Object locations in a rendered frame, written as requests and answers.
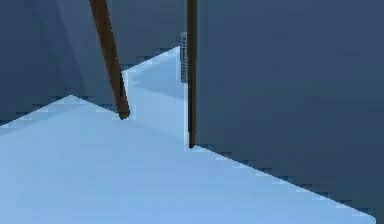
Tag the grey ribbed object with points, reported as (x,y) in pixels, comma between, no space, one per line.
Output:
(183,56)

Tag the brown wooden door frame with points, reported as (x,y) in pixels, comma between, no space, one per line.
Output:
(111,63)

